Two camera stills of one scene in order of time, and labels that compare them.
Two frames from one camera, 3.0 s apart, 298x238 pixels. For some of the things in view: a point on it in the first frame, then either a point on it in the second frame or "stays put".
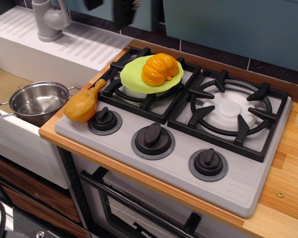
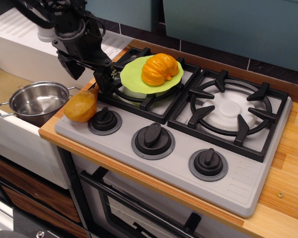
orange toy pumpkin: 158,69 stays put
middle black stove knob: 153,142 stays put
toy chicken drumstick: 81,106 stays put
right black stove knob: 208,164 stays put
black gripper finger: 91,4 -> 73,68
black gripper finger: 123,11 -> 104,77
